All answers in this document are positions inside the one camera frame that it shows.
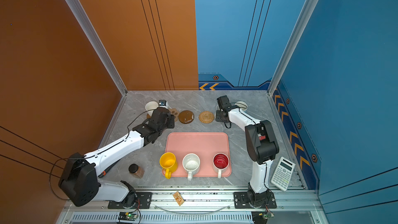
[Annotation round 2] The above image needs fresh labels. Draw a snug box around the cork paw print coaster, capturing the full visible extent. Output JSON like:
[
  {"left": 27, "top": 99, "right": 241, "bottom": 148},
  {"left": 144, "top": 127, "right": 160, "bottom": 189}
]
[{"left": 170, "top": 108, "right": 179, "bottom": 122}]

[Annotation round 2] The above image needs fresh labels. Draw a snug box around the woven rattan round coaster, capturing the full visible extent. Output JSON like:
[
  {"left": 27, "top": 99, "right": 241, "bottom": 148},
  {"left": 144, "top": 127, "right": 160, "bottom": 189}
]
[{"left": 198, "top": 111, "right": 215, "bottom": 124}]

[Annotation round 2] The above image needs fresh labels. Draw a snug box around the cream white mug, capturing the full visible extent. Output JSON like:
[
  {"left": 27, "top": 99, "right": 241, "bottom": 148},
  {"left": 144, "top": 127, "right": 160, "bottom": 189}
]
[{"left": 145, "top": 101, "right": 159, "bottom": 117}]

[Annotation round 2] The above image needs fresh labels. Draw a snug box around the purple mug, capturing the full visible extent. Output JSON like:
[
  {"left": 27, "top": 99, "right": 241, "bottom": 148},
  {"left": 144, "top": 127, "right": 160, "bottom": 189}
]
[{"left": 234, "top": 101, "right": 248, "bottom": 112}]

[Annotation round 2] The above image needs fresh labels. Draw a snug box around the dark brown round coaster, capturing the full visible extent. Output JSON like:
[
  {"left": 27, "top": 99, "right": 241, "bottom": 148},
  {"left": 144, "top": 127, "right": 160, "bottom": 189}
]
[{"left": 178, "top": 110, "right": 194, "bottom": 124}]

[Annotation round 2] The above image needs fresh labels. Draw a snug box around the yellow mug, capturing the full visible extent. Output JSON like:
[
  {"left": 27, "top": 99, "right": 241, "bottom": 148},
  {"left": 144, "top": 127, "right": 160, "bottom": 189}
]
[{"left": 160, "top": 152, "right": 178, "bottom": 179}]

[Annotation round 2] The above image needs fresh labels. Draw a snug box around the white mug red inside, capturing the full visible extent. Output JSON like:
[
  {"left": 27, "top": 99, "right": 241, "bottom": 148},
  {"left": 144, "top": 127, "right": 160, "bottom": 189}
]
[{"left": 212, "top": 153, "right": 230, "bottom": 178}]

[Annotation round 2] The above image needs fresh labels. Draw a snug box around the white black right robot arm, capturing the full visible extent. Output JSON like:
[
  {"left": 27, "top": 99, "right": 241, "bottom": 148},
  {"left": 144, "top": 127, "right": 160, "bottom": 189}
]
[{"left": 216, "top": 95, "right": 279, "bottom": 208}]

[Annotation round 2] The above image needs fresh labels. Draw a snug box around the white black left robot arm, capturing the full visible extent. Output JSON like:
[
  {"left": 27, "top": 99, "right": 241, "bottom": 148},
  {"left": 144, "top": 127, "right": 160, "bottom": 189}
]
[{"left": 58, "top": 107, "right": 175, "bottom": 208}]

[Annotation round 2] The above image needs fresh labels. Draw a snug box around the pink rectangular tray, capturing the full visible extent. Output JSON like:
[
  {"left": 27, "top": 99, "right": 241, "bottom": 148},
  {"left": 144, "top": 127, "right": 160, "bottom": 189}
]
[{"left": 165, "top": 132, "right": 230, "bottom": 178}]

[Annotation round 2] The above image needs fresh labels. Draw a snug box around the white speckled mug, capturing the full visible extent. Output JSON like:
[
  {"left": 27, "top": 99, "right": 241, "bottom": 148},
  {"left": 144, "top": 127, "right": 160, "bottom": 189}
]
[{"left": 182, "top": 153, "right": 201, "bottom": 181}]

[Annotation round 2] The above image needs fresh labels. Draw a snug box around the brown lidded small jar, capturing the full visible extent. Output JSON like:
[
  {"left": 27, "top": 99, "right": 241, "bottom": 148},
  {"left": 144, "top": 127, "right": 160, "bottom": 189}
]
[{"left": 128, "top": 163, "right": 145, "bottom": 178}]

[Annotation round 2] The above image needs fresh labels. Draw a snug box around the orange black utility knife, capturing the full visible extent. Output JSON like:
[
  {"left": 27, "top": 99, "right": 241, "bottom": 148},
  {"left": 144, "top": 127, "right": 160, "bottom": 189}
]
[{"left": 98, "top": 160, "right": 119, "bottom": 178}]

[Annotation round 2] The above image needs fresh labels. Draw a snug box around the small brown circuit board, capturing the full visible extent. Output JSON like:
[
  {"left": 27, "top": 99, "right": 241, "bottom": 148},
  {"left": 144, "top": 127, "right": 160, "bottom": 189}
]
[{"left": 173, "top": 191, "right": 185, "bottom": 206}]

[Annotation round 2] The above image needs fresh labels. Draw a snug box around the white calculator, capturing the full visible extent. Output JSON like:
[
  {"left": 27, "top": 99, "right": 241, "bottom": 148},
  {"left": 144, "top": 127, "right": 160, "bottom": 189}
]
[{"left": 271, "top": 157, "right": 295, "bottom": 191}]

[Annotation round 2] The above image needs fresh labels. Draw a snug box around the green controller board left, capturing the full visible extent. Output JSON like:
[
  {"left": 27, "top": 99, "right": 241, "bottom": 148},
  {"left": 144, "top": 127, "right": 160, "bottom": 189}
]
[{"left": 118, "top": 212, "right": 140, "bottom": 224}]

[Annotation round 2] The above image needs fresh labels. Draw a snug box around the black controller board right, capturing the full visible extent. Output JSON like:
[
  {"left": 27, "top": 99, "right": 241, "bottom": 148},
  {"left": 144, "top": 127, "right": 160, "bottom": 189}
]
[{"left": 251, "top": 212, "right": 273, "bottom": 224}]

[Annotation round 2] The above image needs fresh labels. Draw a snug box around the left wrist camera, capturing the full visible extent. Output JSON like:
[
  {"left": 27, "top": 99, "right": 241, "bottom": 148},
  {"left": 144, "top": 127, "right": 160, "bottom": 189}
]
[{"left": 158, "top": 100, "right": 168, "bottom": 108}]

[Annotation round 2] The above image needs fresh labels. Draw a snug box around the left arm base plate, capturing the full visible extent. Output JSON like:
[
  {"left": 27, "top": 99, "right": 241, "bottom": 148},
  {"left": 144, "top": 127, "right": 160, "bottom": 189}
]
[{"left": 108, "top": 192, "right": 152, "bottom": 209}]

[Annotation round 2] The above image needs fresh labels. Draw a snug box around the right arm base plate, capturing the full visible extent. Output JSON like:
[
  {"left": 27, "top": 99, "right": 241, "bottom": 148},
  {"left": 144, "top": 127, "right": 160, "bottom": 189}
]
[{"left": 233, "top": 190, "right": 277, "bottom": 209}]

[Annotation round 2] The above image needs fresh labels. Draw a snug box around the aluminium corner post left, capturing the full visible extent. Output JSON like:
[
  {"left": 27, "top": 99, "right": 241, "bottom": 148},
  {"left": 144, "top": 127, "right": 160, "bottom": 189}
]
[{"left": 65, "top": 0, "right": 127, "bottom": 96}]

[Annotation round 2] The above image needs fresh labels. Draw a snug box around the aluminium corner post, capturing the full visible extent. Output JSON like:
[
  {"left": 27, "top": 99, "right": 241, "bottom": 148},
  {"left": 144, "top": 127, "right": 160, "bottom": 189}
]
[
  {"left": 267, "top": 0, "right": 319, "bottom": 96},
  {"left": 65, "top": 0, "right": 127, "bottom": 96}
]

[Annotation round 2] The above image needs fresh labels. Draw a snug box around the aluminium corner post right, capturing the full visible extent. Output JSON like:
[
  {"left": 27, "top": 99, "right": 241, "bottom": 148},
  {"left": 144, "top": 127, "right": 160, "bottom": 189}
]
[{"left": 267, "top": 0, "right": 319, "bottom": 96}]

